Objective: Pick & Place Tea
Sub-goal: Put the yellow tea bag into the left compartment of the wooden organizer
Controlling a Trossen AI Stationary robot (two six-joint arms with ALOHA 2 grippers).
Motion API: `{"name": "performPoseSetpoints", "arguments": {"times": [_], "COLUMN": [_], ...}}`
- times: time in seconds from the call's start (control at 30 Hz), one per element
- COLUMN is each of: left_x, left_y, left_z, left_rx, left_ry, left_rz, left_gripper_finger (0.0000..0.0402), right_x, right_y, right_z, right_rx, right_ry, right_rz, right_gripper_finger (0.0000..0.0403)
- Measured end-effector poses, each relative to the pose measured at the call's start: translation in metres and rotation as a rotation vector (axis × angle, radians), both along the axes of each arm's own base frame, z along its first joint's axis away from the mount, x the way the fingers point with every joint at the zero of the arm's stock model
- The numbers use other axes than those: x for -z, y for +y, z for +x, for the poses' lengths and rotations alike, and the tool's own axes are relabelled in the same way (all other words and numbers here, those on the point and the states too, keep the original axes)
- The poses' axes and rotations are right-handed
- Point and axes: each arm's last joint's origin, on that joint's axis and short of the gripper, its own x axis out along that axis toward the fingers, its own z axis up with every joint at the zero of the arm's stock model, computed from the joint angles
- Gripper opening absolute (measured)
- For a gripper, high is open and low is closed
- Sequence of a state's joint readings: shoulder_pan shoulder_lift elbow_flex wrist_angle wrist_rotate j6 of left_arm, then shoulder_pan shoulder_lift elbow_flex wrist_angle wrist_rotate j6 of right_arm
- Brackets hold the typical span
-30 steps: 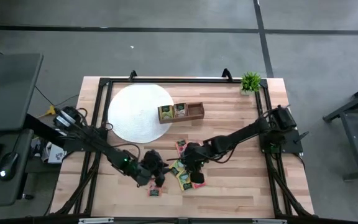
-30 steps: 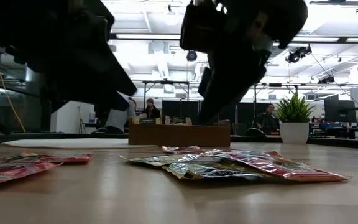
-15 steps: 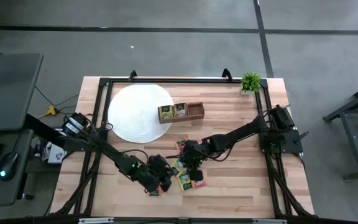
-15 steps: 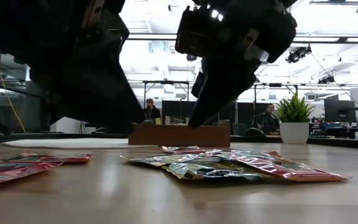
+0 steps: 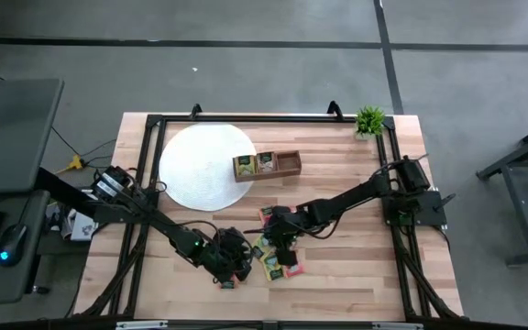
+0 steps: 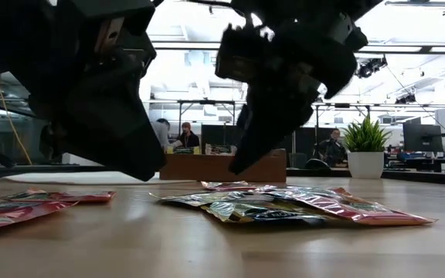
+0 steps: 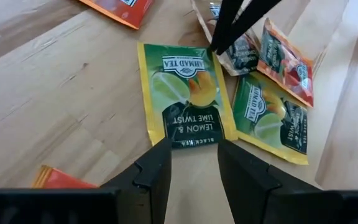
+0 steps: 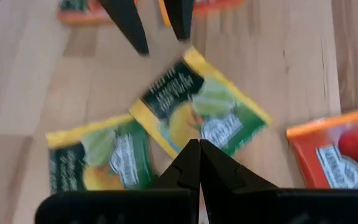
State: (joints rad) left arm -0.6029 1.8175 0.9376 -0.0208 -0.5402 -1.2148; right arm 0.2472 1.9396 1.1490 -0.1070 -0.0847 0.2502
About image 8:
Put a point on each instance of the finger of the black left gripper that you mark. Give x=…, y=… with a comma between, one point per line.
x=126, y=21
x=180, y=18

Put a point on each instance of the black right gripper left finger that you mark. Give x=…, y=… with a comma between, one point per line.
x=182, y=180

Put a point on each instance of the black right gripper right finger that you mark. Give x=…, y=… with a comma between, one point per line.
x=222, y=180

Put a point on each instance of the red tea packet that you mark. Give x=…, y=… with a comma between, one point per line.
x=337, y=155
x=79, y=12

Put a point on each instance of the green yellow tea packet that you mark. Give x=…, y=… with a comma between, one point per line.
x=216, y=102
x=104, y=155

